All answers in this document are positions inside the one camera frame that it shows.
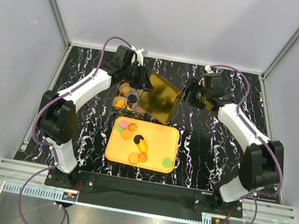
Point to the green round cookie left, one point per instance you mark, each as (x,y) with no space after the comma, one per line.
(119,128)

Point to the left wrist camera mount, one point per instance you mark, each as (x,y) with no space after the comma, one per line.
(138,57)

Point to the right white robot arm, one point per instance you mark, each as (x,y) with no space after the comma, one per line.
(261,165)

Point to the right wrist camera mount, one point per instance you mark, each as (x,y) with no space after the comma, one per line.
(208,69)

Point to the black round cookie centre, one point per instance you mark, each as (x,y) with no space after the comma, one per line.
(138,139)

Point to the orange bear cookie top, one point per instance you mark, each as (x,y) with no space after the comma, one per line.
(121,103)

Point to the black round cookie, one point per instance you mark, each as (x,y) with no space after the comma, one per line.
(138,139)
(132,98)

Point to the orange swirl cookie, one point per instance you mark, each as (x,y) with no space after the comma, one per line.
(132,127)
(142,157)

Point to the orange bear cookie centre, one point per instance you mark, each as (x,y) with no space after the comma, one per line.
(142,146)

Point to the pink round cookie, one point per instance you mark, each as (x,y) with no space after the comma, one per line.
(139,110)
(123,124)

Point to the black round cookie top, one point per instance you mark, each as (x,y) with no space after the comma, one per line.
(132,98)

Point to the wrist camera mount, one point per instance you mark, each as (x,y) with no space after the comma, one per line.
(138,57)
(208,69)

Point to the white paper cup back left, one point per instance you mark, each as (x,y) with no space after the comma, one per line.
(124,85)

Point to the gold cookie tin box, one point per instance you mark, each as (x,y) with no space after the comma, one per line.
(128,112)

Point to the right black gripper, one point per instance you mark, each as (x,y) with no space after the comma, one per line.
(193,85)

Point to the yellow plastic tray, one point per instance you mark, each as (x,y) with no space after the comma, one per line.
(162,142)

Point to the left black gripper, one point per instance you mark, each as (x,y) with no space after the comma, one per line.
(143,81)

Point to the tan dotted cookie front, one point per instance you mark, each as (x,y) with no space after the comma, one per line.
(133,158)

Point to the tan dotted round cookie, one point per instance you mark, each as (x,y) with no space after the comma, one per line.
(126,134)

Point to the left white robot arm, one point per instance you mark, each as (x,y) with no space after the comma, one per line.
(56,122)

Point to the gold tin lid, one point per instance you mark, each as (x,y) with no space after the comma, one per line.
(162,101)

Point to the orange bear cookie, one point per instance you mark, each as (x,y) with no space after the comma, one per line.
(142,146)
(121,103)

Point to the green round cookie right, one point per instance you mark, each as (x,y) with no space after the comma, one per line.
(167,163)

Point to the white paper cup front right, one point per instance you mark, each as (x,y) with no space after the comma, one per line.
(134,106)

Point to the green round cookie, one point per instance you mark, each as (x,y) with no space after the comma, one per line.
(119,128)
(167,163)

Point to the slotted cable duct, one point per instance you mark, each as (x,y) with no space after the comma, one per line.
(41,192)

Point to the plain orange round cookie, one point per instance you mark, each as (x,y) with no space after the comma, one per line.
(126,89)

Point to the orange swirl cookie front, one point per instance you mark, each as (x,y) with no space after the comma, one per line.
(142,157)

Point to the white paper cup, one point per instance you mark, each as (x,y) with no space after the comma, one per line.
(124,85)
(116,99)
(134,106)
(131,93)

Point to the white paper cup front left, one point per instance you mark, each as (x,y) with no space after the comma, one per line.
(116,99)

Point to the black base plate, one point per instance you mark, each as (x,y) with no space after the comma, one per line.
(138,196)

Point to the white paper cup centre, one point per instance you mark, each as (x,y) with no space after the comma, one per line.
(131,93)

